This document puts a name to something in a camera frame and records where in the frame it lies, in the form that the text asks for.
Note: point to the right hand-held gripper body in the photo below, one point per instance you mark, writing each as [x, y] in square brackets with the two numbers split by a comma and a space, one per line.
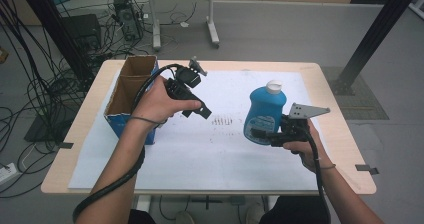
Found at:
[295, 129]

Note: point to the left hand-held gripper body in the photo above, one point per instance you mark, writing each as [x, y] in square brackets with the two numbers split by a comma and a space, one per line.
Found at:
[181, 84]

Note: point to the blue bottle with white cap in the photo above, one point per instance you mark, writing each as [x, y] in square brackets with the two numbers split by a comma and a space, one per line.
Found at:
[265, 107]

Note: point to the blue cardboard box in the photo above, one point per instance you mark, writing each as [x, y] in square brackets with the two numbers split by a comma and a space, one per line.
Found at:
[133, 67]

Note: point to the person's right hand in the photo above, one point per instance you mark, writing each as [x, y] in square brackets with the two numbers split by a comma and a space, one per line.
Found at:
[305, 150]

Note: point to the person's left hand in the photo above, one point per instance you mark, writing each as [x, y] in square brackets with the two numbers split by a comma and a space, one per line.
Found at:
[153, 100]

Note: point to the thin band on left wrist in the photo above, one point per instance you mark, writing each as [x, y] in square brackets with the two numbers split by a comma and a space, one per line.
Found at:
[146, 119]

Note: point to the thin band on wrist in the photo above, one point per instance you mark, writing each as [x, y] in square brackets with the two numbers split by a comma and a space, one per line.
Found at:
[328, 167]
[146, 119]

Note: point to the thin band on right wrist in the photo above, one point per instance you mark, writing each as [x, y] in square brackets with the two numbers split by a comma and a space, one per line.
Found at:
[328, 167]

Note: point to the white paper sheet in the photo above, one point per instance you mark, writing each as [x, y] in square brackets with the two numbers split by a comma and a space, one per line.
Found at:
[206, 164]

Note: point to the small white adapter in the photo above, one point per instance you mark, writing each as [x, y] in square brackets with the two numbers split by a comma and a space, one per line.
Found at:
[184, 24]

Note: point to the white table leg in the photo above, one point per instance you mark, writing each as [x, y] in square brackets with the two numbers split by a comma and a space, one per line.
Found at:
[144, 203]
[273, 202]

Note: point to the white desk with legs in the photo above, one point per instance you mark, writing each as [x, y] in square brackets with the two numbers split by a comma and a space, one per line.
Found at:
[210, 17]

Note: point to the grey gridded floor mat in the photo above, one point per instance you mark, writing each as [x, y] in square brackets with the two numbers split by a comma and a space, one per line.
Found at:
[366, 107]

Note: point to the person's right shoe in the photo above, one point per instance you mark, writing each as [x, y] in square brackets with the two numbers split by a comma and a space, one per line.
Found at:
[255, 214]

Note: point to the person's shoe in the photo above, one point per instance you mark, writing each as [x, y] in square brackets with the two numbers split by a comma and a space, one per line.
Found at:
[255, 214]
[185, 218]

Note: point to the black tape piece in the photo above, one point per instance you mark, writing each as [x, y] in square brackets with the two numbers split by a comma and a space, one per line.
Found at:
[66, 145]
[366, 169]

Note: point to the computer tower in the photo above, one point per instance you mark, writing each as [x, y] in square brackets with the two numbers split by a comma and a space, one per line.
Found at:
[128, 20]

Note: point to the person's right leg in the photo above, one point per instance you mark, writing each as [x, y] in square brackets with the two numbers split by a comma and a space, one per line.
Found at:
[293, 212]

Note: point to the person's leg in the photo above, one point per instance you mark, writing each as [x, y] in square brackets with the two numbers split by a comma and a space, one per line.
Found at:
[141, 218]
[293, 212]

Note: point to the person's left shoe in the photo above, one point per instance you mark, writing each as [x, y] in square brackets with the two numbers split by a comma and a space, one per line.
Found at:
[185, 218]

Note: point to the black case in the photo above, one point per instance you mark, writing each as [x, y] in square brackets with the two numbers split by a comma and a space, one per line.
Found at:
[81, 30]

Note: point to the person's left leg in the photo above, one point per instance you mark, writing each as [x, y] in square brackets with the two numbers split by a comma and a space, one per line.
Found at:
[141, 218]

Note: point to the white power strip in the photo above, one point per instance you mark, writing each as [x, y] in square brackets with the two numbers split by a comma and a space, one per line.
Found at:
[7, 174]

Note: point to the black metal stand post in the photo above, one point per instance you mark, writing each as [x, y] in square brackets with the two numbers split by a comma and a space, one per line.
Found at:
[376, 27]
[50, 20]

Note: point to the black stand base plate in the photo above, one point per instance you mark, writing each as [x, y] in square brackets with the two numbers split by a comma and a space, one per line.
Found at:
[43, 130]

